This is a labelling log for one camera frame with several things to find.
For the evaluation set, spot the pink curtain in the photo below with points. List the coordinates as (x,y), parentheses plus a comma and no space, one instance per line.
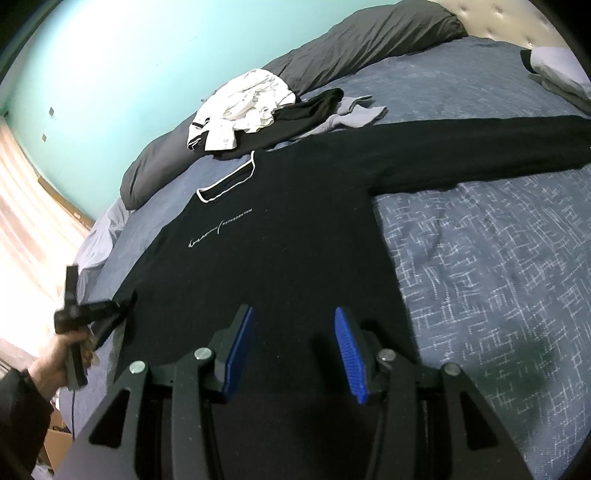
(32,230)

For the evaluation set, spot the dark grey long pillow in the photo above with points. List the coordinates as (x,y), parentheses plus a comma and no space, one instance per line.
(346,41)

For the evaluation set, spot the light grey folded garment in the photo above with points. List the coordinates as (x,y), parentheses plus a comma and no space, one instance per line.
(558,64)

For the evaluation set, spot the bed with blue patterned sheet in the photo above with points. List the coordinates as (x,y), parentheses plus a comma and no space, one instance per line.
(485,254)

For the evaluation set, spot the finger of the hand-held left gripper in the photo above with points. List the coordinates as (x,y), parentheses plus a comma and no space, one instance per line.
(113,318)

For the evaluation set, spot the wooden window frame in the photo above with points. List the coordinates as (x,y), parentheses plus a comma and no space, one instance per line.
(69,203)

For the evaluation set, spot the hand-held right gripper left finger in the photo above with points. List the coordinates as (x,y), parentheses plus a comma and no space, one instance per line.
(238,350)

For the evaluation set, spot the cream tufted headboard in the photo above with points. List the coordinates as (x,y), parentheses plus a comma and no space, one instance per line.
(508,18)

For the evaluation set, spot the person's left hand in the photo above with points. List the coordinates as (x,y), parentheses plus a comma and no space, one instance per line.
(51,364)

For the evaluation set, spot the black sweater with white trim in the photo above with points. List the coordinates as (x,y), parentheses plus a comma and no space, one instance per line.
(286,240)

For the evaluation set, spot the black pants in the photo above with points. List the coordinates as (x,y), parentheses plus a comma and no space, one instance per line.
(304,113)

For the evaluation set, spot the white crumpled garment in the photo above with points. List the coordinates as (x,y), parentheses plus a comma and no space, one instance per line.
(244,106)

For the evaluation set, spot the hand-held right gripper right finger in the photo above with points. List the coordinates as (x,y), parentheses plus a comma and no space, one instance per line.
(351,355)

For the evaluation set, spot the cardboard box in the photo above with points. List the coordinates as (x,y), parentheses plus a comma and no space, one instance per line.
(57,438)

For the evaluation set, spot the light grey blanket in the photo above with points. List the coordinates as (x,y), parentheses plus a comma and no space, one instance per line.
(104,240)

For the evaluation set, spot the dark grey folded garment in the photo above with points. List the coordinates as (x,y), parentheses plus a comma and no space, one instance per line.
(572,99)

